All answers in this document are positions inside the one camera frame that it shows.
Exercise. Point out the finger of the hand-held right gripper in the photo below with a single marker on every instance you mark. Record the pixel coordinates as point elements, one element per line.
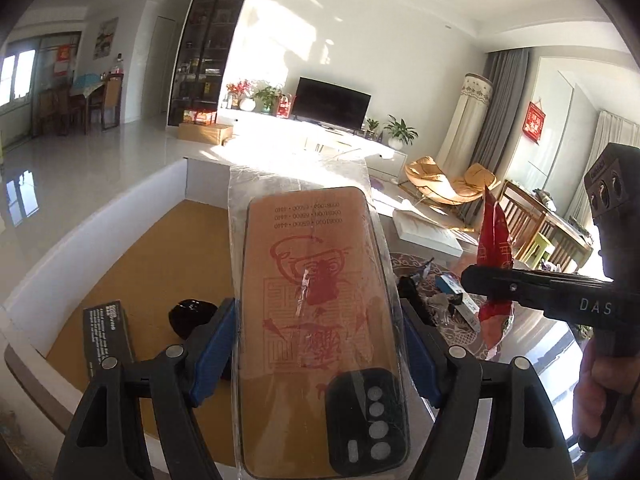
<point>530,287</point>

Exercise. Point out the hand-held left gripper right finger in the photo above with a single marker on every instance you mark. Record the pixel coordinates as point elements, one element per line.
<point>422,367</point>

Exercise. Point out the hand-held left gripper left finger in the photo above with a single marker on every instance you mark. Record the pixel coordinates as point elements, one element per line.
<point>215,355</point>

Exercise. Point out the red snack packet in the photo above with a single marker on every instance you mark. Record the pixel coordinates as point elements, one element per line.
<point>495,240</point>

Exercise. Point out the brown phone case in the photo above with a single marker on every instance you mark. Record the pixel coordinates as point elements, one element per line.
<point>310,310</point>

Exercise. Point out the white board panel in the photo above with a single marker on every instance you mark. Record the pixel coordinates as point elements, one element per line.
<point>165,255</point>

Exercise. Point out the person's right hand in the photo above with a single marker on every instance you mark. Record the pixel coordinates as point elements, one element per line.
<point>595,380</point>

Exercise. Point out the green stool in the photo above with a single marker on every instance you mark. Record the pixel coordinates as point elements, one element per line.
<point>540,250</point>

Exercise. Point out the black glossy object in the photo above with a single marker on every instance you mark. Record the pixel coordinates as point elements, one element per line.
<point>192,317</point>

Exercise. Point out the cluttered wooden desk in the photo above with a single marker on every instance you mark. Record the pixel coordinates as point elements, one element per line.
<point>565,222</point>

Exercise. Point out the blue and white small box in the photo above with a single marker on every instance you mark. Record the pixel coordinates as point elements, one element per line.
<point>460,295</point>

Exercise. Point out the wooden chair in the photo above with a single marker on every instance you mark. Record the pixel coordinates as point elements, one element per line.
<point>520,215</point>

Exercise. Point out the black clip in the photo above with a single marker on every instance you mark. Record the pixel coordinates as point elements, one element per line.
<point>412,292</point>

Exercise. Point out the white curtain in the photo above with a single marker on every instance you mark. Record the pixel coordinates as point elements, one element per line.
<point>605,160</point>

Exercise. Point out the black printed box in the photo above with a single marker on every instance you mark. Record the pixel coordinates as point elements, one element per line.
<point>107,332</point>

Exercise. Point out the white flat box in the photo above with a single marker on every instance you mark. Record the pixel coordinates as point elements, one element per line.
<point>430,232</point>

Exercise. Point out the orange lounge chair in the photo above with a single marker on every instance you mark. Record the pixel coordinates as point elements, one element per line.
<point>450,182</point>

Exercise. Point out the grey curtain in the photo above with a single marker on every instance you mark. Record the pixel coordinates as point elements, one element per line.
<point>505,105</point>

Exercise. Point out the covered standing air conditioner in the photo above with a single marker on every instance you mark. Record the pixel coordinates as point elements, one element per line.
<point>467,120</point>

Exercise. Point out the large potted plant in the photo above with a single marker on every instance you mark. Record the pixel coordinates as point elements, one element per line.
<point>400,130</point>

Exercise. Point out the cardboard box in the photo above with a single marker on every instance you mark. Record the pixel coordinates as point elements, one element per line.
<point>204,132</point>

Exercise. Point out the small potted plant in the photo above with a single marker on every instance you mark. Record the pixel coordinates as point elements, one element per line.
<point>372,127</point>

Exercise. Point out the white television cabinet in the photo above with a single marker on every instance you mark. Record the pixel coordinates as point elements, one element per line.
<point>350,147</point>

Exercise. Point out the colourful boxes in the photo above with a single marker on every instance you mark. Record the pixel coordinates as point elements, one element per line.
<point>200,117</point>

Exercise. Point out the red gift bag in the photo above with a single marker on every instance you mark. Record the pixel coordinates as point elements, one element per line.
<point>285,107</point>

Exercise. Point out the green potted plant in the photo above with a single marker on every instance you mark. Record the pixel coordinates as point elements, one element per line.
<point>267,96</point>

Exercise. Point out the red flower bouquet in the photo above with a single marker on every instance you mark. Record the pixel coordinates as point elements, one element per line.
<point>237,87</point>

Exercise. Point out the black television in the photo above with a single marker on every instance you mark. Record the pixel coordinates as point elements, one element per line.
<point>331,102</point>

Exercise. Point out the dining table with chairs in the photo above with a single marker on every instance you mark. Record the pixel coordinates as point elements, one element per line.
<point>80,100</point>

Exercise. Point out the dark glass display cabinet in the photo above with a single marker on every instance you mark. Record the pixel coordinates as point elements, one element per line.
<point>205,55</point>

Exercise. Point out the plastic bottle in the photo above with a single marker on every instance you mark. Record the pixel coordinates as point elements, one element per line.
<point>118,64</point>

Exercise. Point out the red door poster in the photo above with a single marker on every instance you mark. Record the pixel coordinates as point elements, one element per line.
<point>61,60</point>

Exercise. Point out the red wall hanging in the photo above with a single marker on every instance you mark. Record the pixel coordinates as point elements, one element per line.
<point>535,122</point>

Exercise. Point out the wall painting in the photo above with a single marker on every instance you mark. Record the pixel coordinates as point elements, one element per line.
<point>106,37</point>

